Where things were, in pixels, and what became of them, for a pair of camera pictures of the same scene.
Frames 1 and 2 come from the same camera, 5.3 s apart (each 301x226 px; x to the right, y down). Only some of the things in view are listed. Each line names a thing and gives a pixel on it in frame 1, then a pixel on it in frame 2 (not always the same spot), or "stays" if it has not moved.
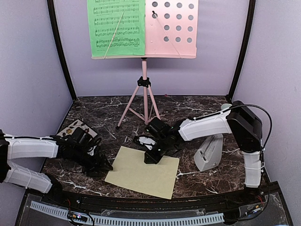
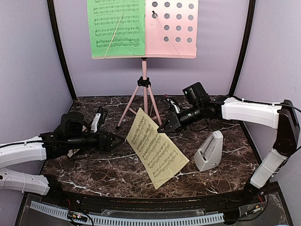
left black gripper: x=96 y=165 → x=106 y=146
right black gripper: x=154 y=159 → x=174 y=122
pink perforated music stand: x=171 y=32 stays
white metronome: x=209 y=155 stays
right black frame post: x=248 y=37 stays
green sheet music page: x=116 y=28 stays
